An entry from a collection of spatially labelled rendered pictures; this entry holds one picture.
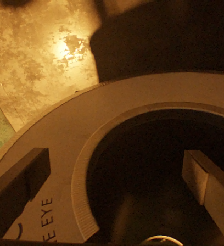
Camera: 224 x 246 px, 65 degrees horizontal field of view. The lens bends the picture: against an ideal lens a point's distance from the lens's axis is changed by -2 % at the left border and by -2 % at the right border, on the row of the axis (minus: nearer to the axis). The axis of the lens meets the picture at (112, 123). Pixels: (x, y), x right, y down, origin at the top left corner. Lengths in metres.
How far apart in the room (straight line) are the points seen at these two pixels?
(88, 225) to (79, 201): 0.06
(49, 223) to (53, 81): 0.98
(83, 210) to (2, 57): 1.13
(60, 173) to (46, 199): 0.08
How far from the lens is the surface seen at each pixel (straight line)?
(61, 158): 0.56
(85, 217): 0.43
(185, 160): 0.17
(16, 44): 1.29
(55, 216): 0.46
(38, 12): 1.18
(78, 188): 0.47
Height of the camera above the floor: 1.07
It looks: 51 degrees down
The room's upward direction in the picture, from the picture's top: 174 degrees counter-clockwise
